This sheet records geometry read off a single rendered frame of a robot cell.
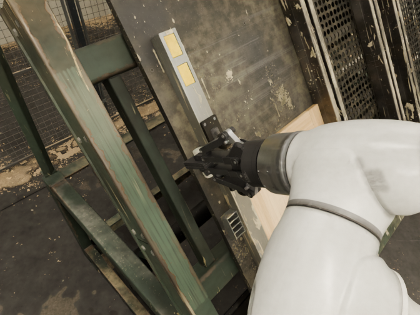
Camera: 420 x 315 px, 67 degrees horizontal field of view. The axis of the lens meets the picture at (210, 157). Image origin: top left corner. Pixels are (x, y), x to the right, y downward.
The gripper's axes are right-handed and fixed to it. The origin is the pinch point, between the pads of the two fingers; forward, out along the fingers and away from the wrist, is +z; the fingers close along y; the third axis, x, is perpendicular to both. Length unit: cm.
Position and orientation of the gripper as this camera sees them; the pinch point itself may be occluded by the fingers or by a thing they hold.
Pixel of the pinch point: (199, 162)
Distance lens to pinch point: 63.3
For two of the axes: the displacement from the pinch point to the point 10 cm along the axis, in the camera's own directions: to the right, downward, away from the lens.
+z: -5.8, 0.0, 8.1
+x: 7.0, -5.0, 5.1
